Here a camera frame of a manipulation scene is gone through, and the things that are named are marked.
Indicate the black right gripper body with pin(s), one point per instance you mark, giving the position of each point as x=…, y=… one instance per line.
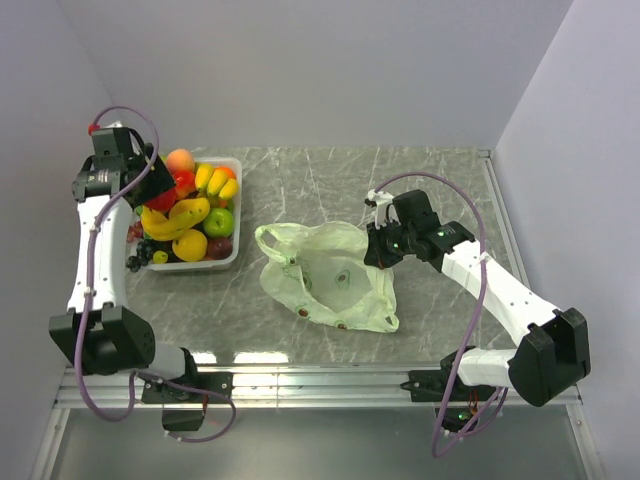
x=392, y=243

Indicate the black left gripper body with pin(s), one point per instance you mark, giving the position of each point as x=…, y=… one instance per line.
x=138, y=163

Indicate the shiny red fake apple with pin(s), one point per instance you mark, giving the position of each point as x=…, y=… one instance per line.
x=163, y=202

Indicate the orange fake peach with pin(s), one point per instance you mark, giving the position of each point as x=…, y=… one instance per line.
x=180, y=160

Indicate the large yellow banana bunch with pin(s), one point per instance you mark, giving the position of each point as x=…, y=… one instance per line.
x=184, y=215

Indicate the pale green avocado plastic bag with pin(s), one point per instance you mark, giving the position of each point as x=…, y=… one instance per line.
x=318, y=273

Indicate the yellow fake lemon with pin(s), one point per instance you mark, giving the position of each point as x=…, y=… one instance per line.
x=191, y=246

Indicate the dark red fake plum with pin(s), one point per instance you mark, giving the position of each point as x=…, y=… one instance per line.
x=219, y=248

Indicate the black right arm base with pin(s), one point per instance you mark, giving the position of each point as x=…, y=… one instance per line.
x=429, y=386

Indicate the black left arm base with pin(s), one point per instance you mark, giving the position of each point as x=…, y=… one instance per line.
x=184, y=402

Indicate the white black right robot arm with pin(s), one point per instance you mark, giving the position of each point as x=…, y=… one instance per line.
x=551, y=346

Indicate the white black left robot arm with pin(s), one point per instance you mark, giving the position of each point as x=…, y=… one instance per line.
x=98, y=333

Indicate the red fake grape bunch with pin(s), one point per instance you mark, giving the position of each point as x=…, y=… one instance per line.
x=135, y=232

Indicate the orange fake tangerine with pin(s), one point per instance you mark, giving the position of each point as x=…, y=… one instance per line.
x=228, y=171

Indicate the green fake apple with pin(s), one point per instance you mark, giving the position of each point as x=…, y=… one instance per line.
x=218, y=223

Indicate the small green fake grape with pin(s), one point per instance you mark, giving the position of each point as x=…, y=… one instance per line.
x=160, y=257

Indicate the small yellow banana bunch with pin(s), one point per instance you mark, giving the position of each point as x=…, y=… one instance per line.
x=212, y=183

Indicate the dark purple grape bunch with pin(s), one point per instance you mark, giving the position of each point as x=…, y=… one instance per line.
x=142, y=256

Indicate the white plastic fruit bin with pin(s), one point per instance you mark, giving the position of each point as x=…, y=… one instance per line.
x=233, y=205

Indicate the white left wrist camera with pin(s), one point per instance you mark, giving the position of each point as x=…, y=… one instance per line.
x=132, y=135

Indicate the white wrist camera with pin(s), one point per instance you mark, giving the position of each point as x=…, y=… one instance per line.
x=384, y=209
x=132, y=135

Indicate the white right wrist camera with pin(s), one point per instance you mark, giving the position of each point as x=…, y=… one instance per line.
x=384, y=209

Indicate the aluminium mounting rail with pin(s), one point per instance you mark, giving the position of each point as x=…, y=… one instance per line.
x=276, y=386

